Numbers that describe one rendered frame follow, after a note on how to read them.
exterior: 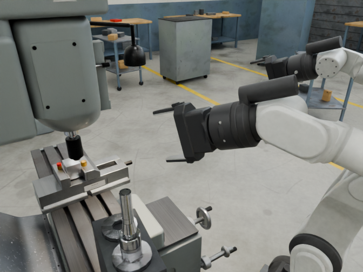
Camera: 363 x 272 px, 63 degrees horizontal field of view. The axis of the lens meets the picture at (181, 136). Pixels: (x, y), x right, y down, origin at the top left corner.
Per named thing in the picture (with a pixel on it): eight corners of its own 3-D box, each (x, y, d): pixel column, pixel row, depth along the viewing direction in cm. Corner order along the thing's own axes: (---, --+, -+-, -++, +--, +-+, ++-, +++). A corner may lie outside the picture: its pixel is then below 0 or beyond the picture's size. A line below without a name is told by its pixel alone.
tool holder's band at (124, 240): (116, 244, 62) (115, 240, 62) (122, 228, 67) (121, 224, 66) (138, 245, 62) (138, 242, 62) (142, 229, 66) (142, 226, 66)
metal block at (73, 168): (78, 168, 119) (75, 156, 116) (82, 176, 115) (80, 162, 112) (64, 172, 116) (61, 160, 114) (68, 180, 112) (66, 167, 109)
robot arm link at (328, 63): (312, 75, 100) (350, 68, 92) (302, 86, 93) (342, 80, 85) (304, 42, 96) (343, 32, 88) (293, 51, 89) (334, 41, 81)
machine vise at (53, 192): (116, 165, 135) (114, 144, 130) (131, 182, 124) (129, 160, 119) (34, 193, 117) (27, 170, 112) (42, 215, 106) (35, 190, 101)
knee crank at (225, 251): (232, 245, 151) (233, 237, 148) (239, 253, 146) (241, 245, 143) (196, 265, 141) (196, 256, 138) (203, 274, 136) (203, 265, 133)
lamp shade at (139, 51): (149, 62, 101) (148, 43, 98) (139, 67, 95) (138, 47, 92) (130, 60, 103) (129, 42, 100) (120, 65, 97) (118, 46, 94)
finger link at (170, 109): (159, 113, 66) (183, 108, 62) (151, 116, 63) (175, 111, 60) (158, 106, 65) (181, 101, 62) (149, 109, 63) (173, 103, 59)
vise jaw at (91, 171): (89, 162, 125) (88, 154, 123) (100, 176, 116) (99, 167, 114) (75, 166, 122) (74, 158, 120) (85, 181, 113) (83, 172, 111)
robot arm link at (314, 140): (262, 122, 56) (334, 154, 52) (248, 135, 49) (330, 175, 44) (276, 90, 53) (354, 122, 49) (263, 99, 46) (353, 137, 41)
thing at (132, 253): (119, 262, 65) (116, 244, 62) (124, 245, 69) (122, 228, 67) (140, 264, 65) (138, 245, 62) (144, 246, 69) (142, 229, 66)
